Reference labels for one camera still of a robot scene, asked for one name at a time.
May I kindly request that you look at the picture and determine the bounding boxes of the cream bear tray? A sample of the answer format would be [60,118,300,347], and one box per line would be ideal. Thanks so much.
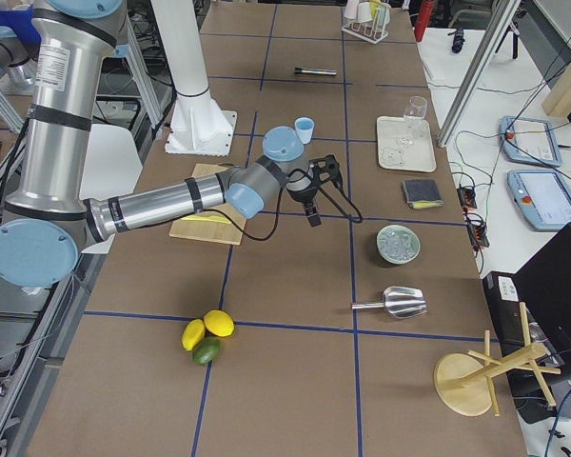
[376,116,437,173]

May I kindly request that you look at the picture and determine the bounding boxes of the white plastic chair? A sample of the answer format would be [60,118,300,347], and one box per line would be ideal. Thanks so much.
[80,124,145,253]

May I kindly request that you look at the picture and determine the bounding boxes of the wooden cup tree stand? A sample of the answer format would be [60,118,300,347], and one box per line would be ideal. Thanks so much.
[433,302,561,417]

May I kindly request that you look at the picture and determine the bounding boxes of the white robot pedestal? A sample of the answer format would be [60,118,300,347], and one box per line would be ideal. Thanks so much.
[151,0,237,157]

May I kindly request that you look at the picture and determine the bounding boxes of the light blue cup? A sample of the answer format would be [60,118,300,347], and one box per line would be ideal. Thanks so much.
[294,117,315,145]

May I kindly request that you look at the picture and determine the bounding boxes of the yellow lemon left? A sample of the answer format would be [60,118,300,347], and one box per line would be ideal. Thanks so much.
[181,319,206,351]

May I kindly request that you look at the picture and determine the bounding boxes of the steel ice scoop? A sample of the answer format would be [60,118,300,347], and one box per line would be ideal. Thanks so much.
[350,286,428,319]

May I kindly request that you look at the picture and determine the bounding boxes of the grey folded cloth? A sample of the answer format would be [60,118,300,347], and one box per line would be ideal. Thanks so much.
[402,179,443,209]

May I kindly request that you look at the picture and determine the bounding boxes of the blue teach pendant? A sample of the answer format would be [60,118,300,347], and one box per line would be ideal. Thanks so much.
[507,169,571,232]
[499,115,562,168]

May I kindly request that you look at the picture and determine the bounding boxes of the upper blue teach pendant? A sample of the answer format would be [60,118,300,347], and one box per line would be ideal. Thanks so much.
[499,115,562,168]

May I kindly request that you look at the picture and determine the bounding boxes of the white wire cup rack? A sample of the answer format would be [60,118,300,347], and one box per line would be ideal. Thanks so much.
[342,0,391,44]

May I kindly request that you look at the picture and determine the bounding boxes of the clear wine glass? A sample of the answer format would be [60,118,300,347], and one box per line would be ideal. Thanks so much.
[398,95,427,147]

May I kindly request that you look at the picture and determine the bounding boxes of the wooden cutting board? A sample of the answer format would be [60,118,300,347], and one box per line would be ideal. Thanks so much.
[168,163,246,246]

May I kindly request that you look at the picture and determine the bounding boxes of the black laptop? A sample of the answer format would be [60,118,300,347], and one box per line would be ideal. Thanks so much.
[482,221,571,382]

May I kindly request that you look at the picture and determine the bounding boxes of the yellow lemon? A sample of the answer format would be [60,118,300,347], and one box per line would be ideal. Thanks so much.
[181,319,206,351]
[203,309,235,337]

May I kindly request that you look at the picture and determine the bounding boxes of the green bowl of ice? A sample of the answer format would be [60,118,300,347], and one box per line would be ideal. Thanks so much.
[376,225,421,265]

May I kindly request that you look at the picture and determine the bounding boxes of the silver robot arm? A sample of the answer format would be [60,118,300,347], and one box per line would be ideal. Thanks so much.
[0,1,343,288]

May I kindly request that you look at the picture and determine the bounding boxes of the yellow plastic knife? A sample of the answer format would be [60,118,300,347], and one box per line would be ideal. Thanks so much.
[181,213,230,225]

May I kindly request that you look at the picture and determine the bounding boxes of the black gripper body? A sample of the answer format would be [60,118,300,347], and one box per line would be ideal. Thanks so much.
[286,154,342,204]

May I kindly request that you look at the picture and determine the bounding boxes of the steel muddler black tip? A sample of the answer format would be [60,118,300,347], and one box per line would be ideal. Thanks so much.
[294,67,338,77]

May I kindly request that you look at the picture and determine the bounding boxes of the aluminium frame post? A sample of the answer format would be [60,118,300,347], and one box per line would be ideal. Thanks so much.
[437,0,520,148]

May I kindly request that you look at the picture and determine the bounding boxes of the green lime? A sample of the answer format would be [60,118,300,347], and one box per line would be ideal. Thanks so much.
[192,336,221,366]

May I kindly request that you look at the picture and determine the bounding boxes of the yellow lemon upper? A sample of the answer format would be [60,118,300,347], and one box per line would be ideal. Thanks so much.
[203,309,235,337]

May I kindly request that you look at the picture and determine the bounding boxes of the lower blue teach pendant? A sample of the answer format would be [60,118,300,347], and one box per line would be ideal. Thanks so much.
[507,169,571,232]

